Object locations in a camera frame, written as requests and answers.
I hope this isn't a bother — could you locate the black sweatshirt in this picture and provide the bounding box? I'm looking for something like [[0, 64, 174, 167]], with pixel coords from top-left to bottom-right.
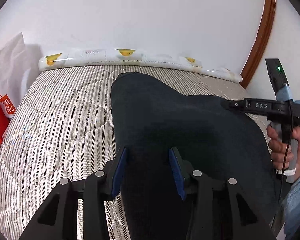
[[110, 73, 280, 239]]

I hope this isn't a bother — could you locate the right hand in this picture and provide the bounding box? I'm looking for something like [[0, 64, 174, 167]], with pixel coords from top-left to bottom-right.
[[267, 125, 300, 182]]

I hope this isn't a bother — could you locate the striped quilted mattress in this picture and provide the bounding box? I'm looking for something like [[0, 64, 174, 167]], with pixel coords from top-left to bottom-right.
[[0, 64, 272, 240]]

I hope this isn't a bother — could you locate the blue denim sleeve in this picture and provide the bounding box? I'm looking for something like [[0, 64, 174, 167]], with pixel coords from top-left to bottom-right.
[[283, 178, 300, 239]]

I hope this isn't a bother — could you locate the white rolled mat with ducks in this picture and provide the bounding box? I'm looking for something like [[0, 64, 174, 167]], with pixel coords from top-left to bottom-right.
[[38, 49, 243, 83]]

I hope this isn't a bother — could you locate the white plastic shopping bag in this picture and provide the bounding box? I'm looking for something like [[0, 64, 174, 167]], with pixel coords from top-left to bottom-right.
[[0, 33, 42, 118]]

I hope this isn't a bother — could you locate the black cable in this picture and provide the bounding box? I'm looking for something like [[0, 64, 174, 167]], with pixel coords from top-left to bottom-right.
[[270, 100, 296, 230]]

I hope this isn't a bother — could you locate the brown wooden door frame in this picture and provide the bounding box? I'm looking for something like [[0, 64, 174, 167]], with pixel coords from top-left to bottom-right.
[[239, 0, 276, 89]]

